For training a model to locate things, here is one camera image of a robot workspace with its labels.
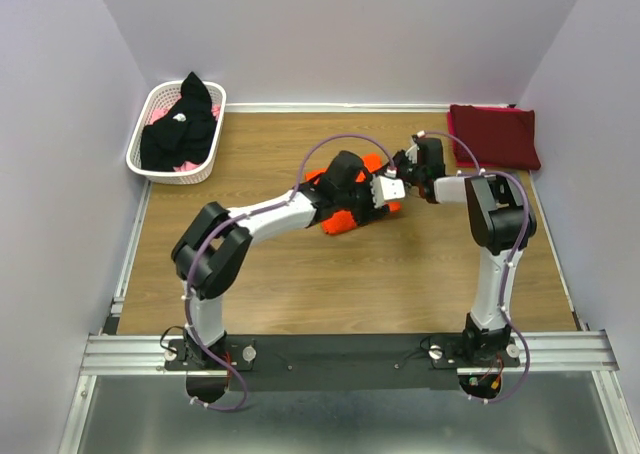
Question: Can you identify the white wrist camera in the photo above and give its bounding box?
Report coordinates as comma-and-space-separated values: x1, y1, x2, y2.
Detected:
405, 134, 424, 165
370, 175, 406, 209

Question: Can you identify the folded maroon t shirt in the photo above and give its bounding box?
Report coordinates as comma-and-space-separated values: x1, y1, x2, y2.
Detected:
447, 104, 541, 171

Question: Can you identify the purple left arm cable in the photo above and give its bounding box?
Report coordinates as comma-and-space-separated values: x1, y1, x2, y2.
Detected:
182, 133, 399, 411

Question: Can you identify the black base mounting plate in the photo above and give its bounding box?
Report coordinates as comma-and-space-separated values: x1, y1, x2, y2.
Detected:
161, 333, 521, 404

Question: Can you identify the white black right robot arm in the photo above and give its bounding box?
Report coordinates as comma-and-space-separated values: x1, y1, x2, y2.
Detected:
394, 131, 537, 366

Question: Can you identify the black t shirt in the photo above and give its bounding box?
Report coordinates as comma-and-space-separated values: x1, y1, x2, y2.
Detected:
139, 72, 217, 172

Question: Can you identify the aluminium extrusion rail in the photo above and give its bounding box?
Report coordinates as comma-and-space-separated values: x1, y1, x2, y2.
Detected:
81, 331, 619, 376

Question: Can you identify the white plastic laundry basket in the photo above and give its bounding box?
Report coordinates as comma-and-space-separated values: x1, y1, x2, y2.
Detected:
126, 75, 227, 185

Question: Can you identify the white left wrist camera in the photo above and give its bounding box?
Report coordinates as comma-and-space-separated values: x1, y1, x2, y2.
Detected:
370, 175, 406, 209

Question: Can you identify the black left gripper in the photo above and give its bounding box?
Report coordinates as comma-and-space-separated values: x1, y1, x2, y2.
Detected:
335, 170, 390, 229

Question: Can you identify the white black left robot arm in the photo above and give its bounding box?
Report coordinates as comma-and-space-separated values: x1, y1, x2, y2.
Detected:
171, 151, 404, 369

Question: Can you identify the orange t shirt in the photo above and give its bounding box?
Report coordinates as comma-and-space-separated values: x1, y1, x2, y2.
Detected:
303, 151, 402, 235

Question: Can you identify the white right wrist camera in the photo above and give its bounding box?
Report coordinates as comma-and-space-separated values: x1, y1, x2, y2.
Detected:
405, 134, 424, 165

